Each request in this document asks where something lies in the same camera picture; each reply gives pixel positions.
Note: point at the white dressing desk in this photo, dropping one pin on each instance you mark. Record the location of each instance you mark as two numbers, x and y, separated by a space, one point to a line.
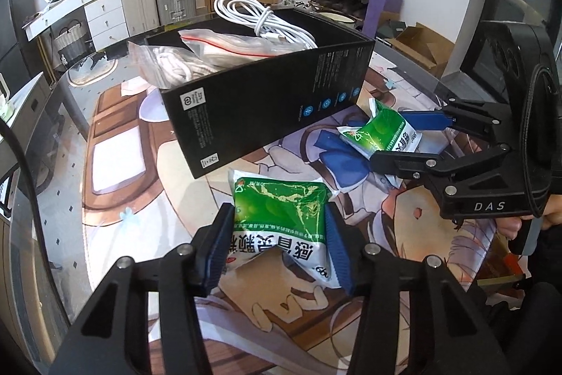
101 14

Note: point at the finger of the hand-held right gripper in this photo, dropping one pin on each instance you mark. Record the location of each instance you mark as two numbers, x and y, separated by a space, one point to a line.
404 163
428 120

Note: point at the purple yoga mat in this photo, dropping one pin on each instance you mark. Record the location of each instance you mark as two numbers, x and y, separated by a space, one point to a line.
382 10

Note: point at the green tissue pack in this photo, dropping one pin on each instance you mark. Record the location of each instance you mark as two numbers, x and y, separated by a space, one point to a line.
5 109

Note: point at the round white basin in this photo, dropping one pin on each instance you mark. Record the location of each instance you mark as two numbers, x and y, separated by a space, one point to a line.
333 18

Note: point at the green medicine packet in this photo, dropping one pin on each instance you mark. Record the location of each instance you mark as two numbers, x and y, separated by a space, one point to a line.
281 199
382 133

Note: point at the open cardboard box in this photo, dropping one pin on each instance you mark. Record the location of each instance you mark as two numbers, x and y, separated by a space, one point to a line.
421 50

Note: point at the dark green boxes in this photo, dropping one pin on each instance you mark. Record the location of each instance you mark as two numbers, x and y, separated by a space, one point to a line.
390 30

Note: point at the wicker basket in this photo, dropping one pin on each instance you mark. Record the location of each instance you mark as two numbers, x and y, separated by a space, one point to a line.
70 45

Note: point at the shoes on floor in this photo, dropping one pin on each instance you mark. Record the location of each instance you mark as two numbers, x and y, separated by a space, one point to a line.
293 3

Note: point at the printed cartoon table mat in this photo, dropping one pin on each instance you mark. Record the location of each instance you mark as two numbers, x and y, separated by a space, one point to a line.
131 164

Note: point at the black cardboard box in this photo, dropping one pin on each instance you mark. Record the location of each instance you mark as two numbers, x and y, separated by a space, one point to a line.
263 102

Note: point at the grey side table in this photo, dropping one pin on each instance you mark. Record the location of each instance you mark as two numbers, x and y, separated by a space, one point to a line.
26 102

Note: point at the person's right hand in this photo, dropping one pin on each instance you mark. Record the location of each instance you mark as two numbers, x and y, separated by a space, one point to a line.
508 231

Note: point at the small red-strip zip bag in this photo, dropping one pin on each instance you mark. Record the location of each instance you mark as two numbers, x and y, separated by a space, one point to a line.
219 45

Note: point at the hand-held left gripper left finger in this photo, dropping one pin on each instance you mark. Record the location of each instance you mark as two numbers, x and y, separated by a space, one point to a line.
215 243

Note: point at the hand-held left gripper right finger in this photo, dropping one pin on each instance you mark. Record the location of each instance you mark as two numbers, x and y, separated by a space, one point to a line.
338 243

